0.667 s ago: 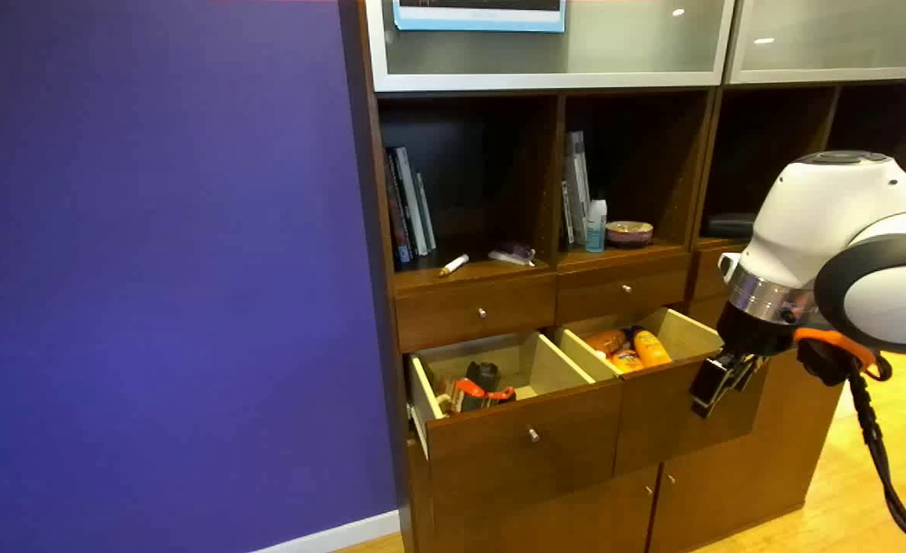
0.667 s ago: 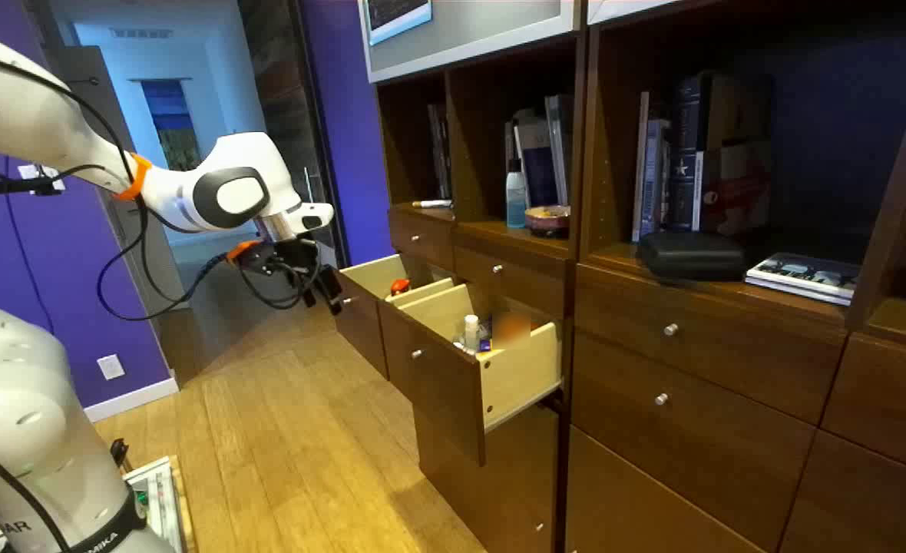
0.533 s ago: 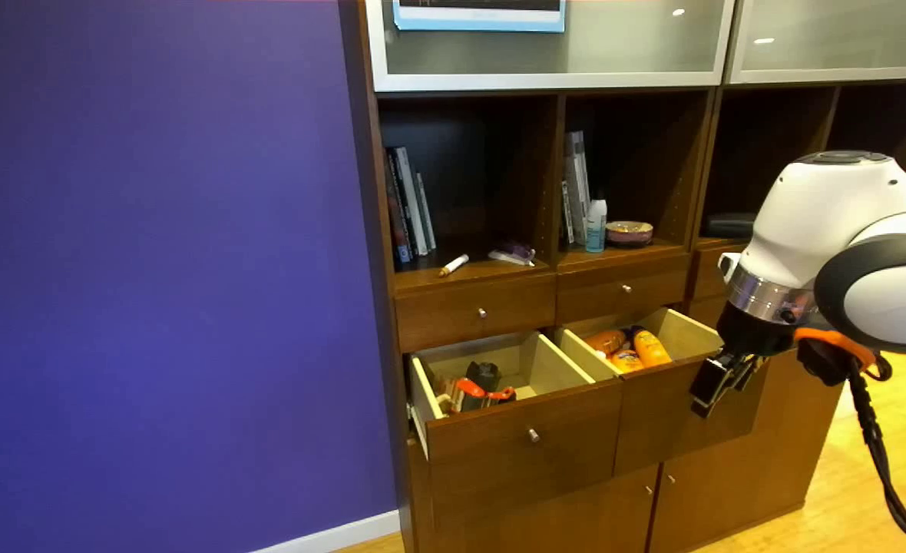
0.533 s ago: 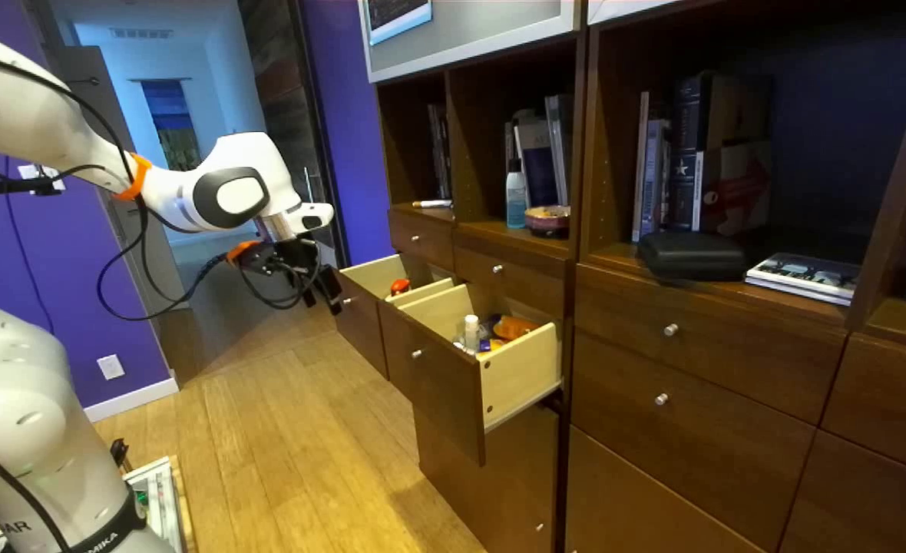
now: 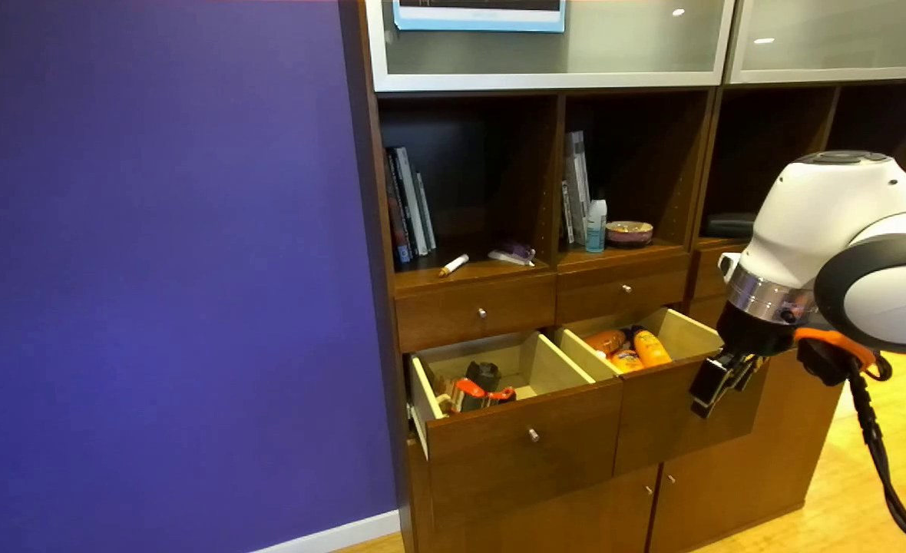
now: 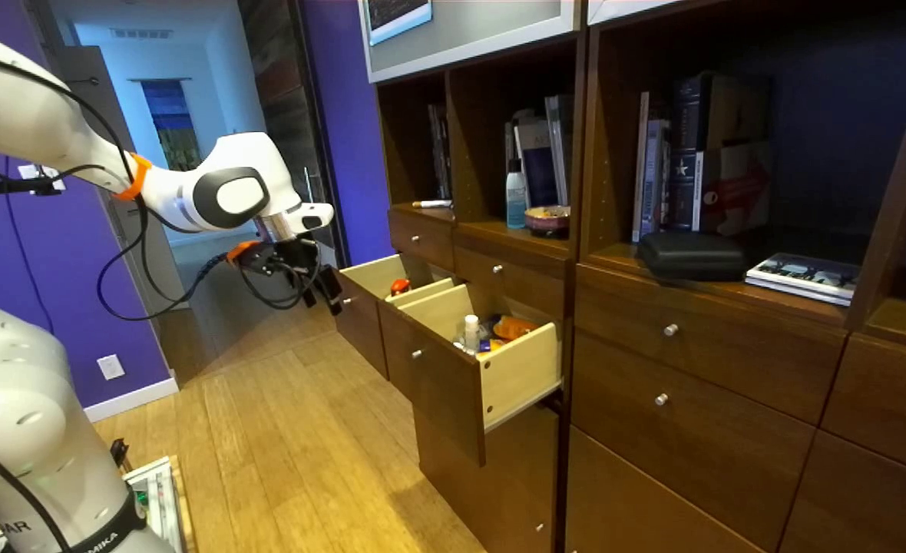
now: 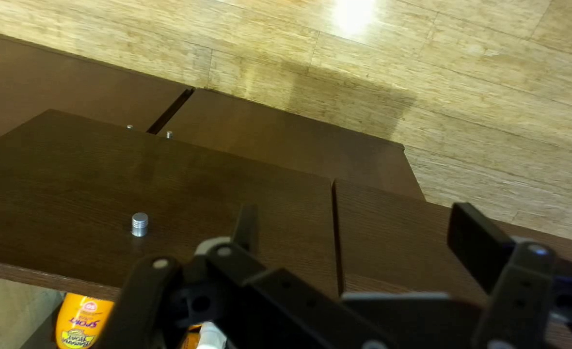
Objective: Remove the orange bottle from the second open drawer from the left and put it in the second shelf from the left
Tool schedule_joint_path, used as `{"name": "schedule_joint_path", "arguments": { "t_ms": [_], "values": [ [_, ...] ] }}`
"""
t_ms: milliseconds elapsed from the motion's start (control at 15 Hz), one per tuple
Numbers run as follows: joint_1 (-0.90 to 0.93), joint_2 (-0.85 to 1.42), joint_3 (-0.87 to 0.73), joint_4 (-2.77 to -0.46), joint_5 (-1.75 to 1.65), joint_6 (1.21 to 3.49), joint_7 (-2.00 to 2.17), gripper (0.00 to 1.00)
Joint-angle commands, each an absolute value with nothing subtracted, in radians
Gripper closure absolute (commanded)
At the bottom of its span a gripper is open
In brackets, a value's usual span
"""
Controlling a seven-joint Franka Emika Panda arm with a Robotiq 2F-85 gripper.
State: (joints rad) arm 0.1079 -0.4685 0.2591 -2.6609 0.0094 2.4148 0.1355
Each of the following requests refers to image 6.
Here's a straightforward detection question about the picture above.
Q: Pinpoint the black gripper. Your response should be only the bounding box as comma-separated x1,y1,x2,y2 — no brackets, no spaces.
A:
247,237,344,314

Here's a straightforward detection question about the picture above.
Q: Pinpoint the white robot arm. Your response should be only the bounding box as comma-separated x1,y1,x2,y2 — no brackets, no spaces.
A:
0,44,338,553

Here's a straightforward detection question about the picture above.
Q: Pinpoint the left open wooden drawer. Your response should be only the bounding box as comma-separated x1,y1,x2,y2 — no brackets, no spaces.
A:
335,256,453,374

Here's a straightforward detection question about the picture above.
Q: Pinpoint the open wooden drawer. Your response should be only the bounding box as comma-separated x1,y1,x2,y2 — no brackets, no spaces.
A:
380,282,562,463
335,256,453,374

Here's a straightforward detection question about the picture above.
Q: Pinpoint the orange black tool in drawer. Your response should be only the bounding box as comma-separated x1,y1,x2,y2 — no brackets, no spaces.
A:
388,277,413,298

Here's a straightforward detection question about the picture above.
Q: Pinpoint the white small bottle in drawer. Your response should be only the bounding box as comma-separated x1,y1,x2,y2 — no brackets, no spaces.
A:
462,314,481,353

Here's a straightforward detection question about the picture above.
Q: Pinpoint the clear blue spray bottle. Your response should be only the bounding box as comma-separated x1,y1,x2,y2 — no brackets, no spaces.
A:
504,158,529,231

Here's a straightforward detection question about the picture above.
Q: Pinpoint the upright books right shelf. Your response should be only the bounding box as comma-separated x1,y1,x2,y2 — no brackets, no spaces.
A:
631,70,770,243

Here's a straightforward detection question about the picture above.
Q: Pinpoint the dark wooden shelf cabinet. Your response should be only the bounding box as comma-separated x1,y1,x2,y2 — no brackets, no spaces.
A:
367,0,906,553

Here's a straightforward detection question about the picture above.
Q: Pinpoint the flat book on shelf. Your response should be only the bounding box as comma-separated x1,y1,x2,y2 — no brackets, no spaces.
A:
745,251,857,308

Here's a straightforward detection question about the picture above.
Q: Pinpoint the small round bowl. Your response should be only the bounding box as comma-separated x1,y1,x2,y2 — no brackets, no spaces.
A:
525,207,570,237

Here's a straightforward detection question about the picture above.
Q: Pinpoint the black zip case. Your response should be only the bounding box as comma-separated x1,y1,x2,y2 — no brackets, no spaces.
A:
636,235,745,279

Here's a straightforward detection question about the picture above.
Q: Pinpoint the white wall outlet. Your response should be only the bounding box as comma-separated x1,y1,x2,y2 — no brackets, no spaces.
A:
95,353,125,381

